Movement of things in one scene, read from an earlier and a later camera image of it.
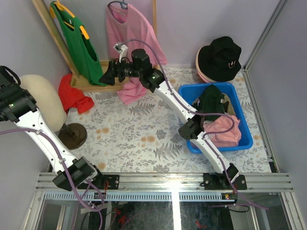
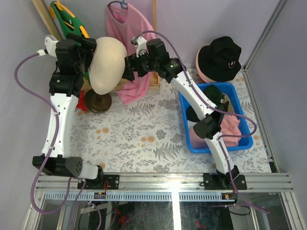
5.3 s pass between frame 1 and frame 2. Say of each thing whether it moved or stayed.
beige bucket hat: stayed
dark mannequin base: moved
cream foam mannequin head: moved
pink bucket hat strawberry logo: stayed
